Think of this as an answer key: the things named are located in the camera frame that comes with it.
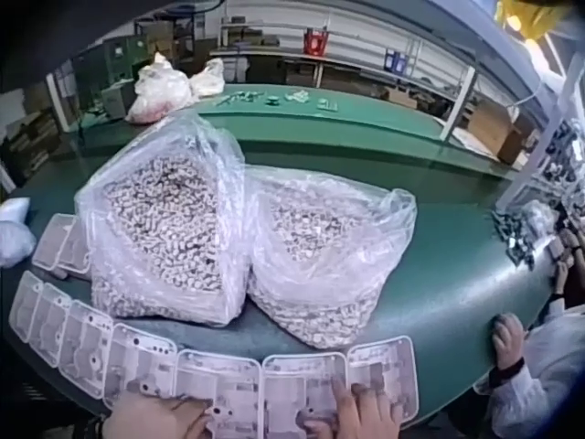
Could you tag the person's right hand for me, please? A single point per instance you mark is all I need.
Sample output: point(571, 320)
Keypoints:
point(356, 420)

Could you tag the person's left hand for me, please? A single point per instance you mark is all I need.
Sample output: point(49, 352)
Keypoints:
point(146, 418)

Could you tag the person's left fingers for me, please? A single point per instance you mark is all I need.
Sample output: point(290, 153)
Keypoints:
point(201, 411)

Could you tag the white plastic housing piece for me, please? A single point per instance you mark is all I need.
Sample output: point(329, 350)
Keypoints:
point(228, 384)

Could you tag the row of white plastic housings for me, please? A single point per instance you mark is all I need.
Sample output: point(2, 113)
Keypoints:
point(137, 361)

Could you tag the wide clear bag of metal parts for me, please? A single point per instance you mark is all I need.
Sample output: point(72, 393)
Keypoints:
point(320, 256)

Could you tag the small brown part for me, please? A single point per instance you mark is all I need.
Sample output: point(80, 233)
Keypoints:
point(61, 274)

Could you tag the tall clear bag of metal parts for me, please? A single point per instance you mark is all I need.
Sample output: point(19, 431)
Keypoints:
point(160, 219)

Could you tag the bluish white plastic bag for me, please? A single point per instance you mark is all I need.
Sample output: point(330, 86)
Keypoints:
point(13, 233)

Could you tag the pinkish white plastic bag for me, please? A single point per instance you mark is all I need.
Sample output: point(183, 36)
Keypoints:
point(157, 91)

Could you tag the scattered small pale parts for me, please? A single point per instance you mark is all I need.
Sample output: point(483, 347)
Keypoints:
point(297, 97)

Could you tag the dark storage rack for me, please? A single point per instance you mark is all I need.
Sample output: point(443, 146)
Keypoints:
point(32, 128)

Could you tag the small white plastic bag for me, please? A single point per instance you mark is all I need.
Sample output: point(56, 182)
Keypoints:
point(208, 80)

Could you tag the green machine cabinet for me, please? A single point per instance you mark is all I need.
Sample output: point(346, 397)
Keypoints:
point(114, 68)

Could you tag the pile of dark small parts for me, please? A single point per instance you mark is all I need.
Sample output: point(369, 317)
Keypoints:
point(518, 233)

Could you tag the long white workbench shelf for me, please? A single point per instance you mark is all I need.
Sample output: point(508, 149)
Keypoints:
point(356, 68)

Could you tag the blue boxes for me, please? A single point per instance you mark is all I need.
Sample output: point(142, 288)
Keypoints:
point(395, 59)

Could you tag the cardboard boxes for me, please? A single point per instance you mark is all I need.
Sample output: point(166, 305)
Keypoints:
point(514, 142)

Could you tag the yellow hanging fixture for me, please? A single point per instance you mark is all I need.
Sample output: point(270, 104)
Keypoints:
point(521, 18)

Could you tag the white frame rack with parts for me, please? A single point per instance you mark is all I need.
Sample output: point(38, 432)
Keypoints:
point(564, 151)

